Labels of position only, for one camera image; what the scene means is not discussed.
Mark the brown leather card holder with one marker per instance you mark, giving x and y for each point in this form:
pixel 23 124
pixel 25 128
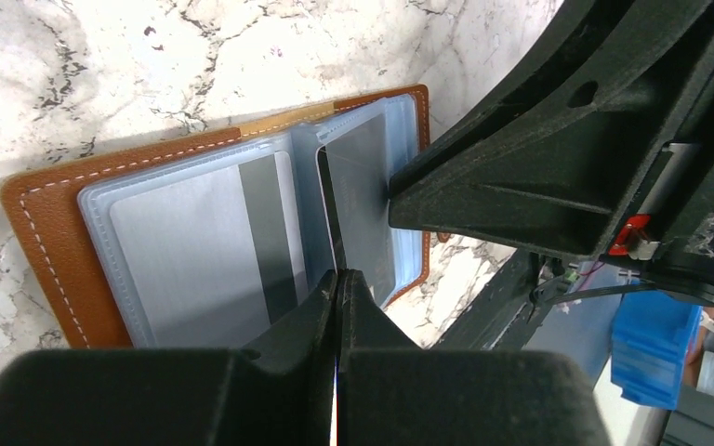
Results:
pixel 42 209

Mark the dark grey credit card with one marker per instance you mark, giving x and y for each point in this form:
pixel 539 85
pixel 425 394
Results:
pixel 353 175

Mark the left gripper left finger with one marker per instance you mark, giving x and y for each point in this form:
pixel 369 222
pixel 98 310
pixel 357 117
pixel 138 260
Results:
pixel 277 390

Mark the silver card with magnetic stripe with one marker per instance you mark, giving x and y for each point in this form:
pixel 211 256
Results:
pixel 212 253

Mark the blue box in background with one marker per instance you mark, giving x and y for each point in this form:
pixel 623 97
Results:
pixel 651 336

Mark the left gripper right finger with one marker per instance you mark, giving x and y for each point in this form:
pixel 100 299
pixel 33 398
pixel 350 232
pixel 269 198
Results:
pixel 392 392

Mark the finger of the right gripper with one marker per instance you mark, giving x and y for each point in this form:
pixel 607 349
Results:
pixel 567 146

